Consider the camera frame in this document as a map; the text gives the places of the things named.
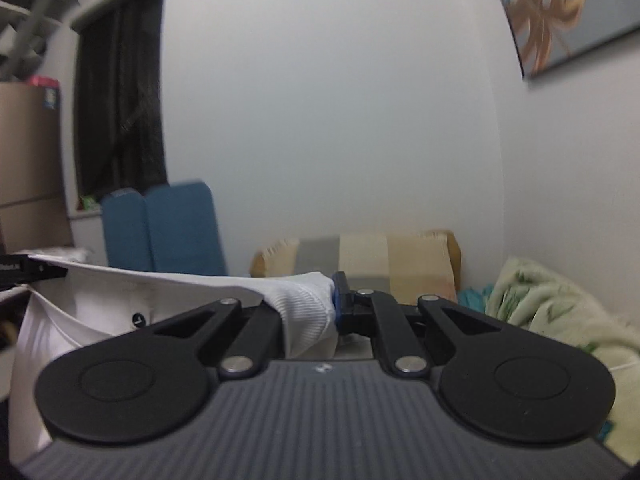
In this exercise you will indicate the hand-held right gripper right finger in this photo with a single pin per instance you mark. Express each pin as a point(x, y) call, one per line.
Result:
point(337, 305)

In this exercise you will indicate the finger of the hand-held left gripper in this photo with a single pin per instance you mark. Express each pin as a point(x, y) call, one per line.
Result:
point(47, 269)

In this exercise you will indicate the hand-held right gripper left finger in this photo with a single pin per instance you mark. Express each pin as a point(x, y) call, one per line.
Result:
point(255, 332)

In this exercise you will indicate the white shirt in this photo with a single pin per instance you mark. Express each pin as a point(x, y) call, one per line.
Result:
point(165, 292)

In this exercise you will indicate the checked pillow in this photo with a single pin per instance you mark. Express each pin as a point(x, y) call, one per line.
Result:
point(370, 255)

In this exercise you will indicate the cardboard box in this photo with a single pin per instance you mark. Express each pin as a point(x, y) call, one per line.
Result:
point(30, 160)

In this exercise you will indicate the blue cushioned chair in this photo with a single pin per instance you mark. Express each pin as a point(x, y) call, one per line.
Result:
point(170, 230)

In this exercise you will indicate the teal printed bedsheet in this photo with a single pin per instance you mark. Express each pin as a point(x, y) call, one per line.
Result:
point(475, 300)

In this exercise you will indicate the red packet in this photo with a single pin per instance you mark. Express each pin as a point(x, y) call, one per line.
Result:
point(44, 81)

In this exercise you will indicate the dark curtain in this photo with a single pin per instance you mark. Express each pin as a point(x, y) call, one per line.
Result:
point(122, 90)

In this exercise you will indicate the green patterned blanket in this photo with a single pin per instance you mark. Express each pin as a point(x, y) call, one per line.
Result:
point(560, 310)

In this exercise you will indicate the grey metal rack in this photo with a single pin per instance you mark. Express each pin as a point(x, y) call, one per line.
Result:
point(30, 15)

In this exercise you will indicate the wall poster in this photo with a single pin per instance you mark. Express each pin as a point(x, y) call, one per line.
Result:
point(560, 10)

